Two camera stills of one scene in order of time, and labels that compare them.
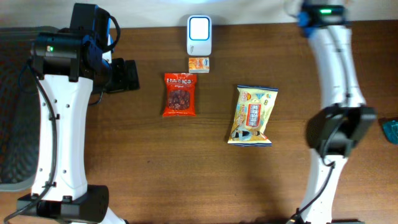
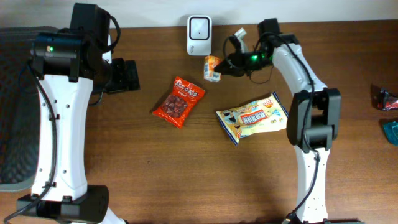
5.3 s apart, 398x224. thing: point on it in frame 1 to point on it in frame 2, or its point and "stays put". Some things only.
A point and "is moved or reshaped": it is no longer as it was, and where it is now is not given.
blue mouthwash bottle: (390, 130) stays put
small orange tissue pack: (199, 65) to (209, 74)
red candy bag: (180, 94) is moved or reshaped
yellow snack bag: (254, 106) is moved or reshaped
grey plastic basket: (20, 109) stays put
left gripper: (127, 78) stays put
